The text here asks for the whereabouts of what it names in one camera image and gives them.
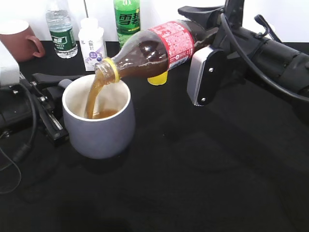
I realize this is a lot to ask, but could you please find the green sprite bottle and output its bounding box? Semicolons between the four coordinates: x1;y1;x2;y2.
113;0;140;48

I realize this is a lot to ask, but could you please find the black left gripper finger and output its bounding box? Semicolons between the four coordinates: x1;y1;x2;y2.
32;73;83;85

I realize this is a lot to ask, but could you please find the grey ceramic mug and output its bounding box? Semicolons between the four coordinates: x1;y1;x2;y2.
58;74;136;159

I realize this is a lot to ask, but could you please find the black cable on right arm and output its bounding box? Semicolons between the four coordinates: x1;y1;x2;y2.
220;13;309;102

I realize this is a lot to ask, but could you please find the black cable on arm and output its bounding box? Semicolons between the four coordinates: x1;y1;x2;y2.
0;84;37;194
220;13;309;102

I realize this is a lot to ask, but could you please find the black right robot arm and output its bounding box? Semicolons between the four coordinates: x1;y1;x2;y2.
178;0;309;123

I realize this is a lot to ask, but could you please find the white blueberry yogurt bottle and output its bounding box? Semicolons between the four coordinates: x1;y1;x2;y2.
78;17;107;72

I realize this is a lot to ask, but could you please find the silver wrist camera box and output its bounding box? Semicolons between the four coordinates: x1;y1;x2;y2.
187;46;227;106

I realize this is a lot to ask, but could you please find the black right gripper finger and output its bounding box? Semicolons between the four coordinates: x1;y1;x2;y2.
178;5;224;25
193;27;219;52

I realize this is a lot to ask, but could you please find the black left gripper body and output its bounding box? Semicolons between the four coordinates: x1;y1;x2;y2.
0;79;69;146

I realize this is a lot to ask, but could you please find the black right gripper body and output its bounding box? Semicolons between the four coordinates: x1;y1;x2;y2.
209;0;249;80

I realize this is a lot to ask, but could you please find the red-brown ceramic mug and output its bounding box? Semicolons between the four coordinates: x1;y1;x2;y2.
0;19;46;62

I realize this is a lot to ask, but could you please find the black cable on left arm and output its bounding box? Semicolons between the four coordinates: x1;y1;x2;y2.
0;84;37;194

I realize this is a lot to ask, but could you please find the cola bottle red label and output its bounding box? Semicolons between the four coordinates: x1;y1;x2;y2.
94;20;219;86

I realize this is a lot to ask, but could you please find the clear water bottle green label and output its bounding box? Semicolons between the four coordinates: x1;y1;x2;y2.
45;0;78;59

